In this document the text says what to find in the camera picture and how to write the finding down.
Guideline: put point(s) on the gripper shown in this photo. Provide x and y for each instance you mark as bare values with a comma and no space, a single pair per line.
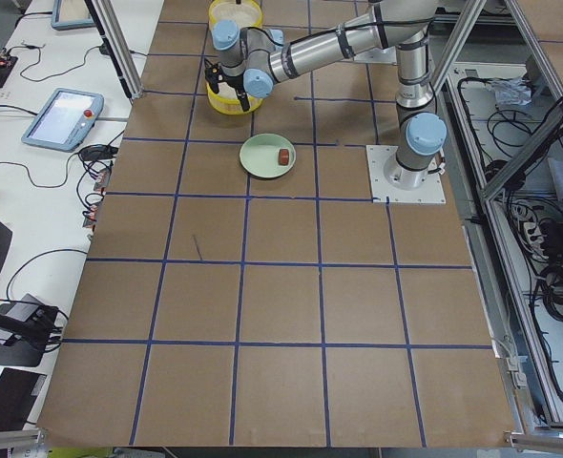
238,88

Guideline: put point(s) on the yellow steamer basket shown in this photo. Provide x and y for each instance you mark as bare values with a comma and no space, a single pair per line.
246,13
227,103

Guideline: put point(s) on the red-brown bun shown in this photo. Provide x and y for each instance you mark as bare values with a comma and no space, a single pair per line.
284,157

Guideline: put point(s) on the green plate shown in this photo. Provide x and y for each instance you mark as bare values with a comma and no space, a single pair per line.
259,155

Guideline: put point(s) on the near teach pendant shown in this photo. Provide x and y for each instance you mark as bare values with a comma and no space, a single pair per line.
65,120

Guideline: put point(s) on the teach pendant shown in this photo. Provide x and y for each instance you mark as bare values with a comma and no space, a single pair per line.
71,15
65,120

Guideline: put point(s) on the far teach pendant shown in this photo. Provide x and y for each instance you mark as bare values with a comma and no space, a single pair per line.
71,15

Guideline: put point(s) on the crumpled plastic bag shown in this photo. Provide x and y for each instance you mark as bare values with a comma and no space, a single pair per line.
515,91

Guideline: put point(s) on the black monitor stand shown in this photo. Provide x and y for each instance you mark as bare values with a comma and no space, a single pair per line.
28,330

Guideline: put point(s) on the aluminium frame post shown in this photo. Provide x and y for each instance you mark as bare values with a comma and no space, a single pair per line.
106,22

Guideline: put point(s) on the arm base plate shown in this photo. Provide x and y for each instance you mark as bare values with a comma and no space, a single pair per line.
377,56
390,183

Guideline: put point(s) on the cable tray frame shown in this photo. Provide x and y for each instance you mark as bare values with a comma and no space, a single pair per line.
514,159

